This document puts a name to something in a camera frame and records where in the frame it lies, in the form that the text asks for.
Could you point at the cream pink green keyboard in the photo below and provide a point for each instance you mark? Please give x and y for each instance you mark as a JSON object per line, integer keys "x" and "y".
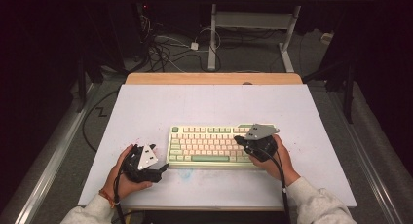
{"x": 207, "y": 146}

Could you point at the black stand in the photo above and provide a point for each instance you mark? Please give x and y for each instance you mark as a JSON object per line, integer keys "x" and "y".
{"x": 81, "y": 87}
{"x": 349, "y": 94}

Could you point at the wooden table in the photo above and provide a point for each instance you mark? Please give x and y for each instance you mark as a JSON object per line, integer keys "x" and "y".
{"x": 195, "y": 78}

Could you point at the person's right hand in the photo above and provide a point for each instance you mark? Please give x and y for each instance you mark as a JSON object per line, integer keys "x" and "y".
{"x": 274, "y": 167}

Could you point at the white board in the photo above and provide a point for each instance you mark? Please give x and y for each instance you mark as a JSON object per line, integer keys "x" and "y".
{"x": 211, "y": 104}

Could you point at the aluminium rail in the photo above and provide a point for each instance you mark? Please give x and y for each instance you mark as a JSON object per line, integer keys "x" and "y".
{"x": 370, "y": 172}
{"x": 48, "y": 175}

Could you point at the white metal desk frame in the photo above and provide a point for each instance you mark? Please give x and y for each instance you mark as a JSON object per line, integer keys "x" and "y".
{"x": 253, "y": 20}

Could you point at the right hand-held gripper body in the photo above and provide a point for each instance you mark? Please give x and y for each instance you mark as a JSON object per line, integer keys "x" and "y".
{"x": 261, "y": 131}

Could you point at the small white box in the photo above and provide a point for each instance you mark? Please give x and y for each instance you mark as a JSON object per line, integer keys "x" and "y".
{"x": 327, "y": 38}

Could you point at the person's left hand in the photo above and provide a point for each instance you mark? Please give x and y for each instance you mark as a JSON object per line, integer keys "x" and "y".
{"x": 117, "y": 185}

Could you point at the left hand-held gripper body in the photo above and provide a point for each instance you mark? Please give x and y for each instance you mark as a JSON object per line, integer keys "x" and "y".
{"x": 146, "y": 157}

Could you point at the white power adapter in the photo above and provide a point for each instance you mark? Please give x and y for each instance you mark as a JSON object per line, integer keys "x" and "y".
{"x": 194, "y": 46}

